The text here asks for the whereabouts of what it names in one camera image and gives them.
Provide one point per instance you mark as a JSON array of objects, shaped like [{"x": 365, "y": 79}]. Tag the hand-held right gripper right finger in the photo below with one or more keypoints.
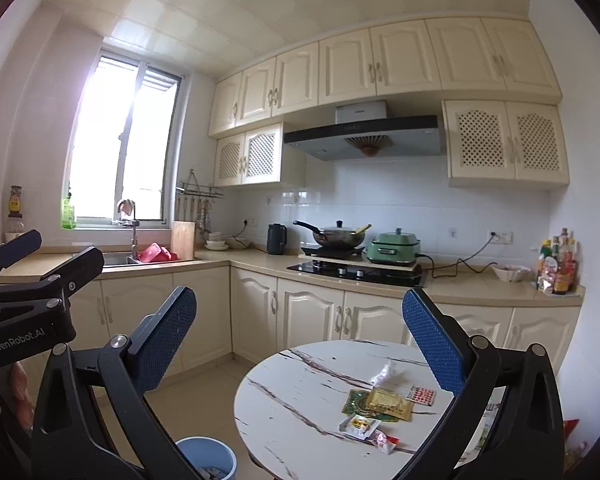
[{"x": 430, "y": 340}]

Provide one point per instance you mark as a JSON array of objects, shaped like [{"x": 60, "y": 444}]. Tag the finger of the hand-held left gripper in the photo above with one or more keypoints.
[
  {"x": 80, "y": 265},
  {"x": 20, "y": 245}
]

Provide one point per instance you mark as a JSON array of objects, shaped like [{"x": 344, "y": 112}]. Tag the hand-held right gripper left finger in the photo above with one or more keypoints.
[{"x": 170, "y": 330}]

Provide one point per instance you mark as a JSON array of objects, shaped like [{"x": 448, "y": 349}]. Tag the red white checked wrapper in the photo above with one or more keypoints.
[{"x": 421, "y": 395}]

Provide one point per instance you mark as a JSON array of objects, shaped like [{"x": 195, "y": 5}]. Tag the green packet yellow border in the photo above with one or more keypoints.
[{"x": 359, "y": 401}]

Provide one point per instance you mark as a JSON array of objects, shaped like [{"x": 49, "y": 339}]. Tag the blue trash bin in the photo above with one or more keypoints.
[{"x": 205, "y": 452}]

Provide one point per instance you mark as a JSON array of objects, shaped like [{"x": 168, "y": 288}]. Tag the person's left hand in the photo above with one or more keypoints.
[{"x": 22, "y": 395}]

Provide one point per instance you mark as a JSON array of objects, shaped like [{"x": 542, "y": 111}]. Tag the steel kitchen sink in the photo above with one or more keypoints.
[{"x": 120, "y": 259}]

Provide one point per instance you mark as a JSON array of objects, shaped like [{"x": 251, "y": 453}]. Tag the brown sauce bottle yellow label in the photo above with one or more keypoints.
[{"x": 15, "y": 202}]

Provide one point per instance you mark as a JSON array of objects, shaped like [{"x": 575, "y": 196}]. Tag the green dish soap bottle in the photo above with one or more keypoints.
[{"x": 68, "y": 215}]

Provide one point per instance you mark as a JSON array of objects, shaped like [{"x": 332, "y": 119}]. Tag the clear plastic wrapper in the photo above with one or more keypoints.
[{"x": 387, "y": 372}]

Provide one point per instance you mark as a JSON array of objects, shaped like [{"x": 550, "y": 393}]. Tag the metal sink faucet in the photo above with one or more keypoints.
[{"x": 132, "y": 230}]

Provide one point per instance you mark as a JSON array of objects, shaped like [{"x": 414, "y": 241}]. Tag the yellow gold packet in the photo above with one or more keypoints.
[{"x": 392, "y": 402}]

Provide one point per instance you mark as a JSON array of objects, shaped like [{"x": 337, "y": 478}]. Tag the red plastic basket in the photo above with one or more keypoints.
[{"x": 155, "y": 254}]

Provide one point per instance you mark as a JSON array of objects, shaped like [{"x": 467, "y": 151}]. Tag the wooden cutting board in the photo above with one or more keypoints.
[{"x": 183, "y": 239}]

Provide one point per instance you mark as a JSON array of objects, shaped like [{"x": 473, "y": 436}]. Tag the black glass gas stove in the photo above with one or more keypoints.
[{"x": 360, "y": 276}]

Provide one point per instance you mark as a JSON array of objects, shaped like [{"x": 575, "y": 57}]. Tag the white printed wrapper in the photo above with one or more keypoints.
[{"x": 487, "y": 420}]

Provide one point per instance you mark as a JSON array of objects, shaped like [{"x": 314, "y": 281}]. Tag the green electric cooking pot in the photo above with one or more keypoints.
[{"x": 395, "y": 247}]

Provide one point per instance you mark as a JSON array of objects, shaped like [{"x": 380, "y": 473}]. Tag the stack of white bowls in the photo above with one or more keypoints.
[{"x": 216, "y": 241}]

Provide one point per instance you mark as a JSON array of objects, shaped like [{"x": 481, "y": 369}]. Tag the white patterned bowl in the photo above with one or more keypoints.
[{"x": 510, "y": 272}]

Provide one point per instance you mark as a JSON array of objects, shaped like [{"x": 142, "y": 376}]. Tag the beige kitchen countertop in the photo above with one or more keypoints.
[{"x": 260, "y": 265}]

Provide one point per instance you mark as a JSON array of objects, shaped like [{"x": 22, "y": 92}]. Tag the small red white wrapper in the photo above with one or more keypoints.
[{"x": 384, "y": 442}]

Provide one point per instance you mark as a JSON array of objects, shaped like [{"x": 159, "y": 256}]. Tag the white packet yellow label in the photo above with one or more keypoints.
[{"x": 357, "y": 426}]

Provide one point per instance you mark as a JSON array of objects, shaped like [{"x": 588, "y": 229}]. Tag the cream lower kitchen cabinets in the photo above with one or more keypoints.
[{"x": 310, "y": 305}]

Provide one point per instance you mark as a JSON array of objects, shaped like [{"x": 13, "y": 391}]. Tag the black induction cooker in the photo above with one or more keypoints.
[{"x": 330, "y": 251}]

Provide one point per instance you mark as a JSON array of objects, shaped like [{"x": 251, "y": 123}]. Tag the kitchen window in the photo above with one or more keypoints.
[{"x": 125, "y": 135}]

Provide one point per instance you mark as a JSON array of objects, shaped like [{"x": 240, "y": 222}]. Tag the black wok with lid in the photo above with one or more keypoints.
[{"x": 337, "y": 237}]

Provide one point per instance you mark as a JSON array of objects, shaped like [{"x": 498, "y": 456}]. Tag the black electric kettle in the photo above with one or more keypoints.
[{"x": 276, "y": 240}]

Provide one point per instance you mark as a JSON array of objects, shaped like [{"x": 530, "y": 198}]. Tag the metal hanging utensil rack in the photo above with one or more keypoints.
[{"x": 200, "y": 192}]

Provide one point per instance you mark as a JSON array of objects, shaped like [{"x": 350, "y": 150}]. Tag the cluster of condiment bottles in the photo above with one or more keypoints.
[{"x": 560, "y": 265}]

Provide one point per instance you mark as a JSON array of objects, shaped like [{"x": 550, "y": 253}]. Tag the folding hand fan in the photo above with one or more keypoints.
[{"x": 369, "y": 146}]

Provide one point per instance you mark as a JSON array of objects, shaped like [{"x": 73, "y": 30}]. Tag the grey range hood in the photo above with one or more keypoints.
[{"x": 410, "y": 137}]

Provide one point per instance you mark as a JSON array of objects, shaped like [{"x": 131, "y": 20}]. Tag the cream upper cabinet row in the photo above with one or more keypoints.
[{"x": 405, "y": 60}]

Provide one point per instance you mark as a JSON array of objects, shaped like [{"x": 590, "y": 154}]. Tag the white double wall outlet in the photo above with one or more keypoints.
[{"x": 502, "y": 236}]

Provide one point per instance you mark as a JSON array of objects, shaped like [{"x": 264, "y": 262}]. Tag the cream lattice wall cabinet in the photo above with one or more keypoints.
[
  {"x": 250, "y": 155},
  {"x": 505, "y": 140}
]

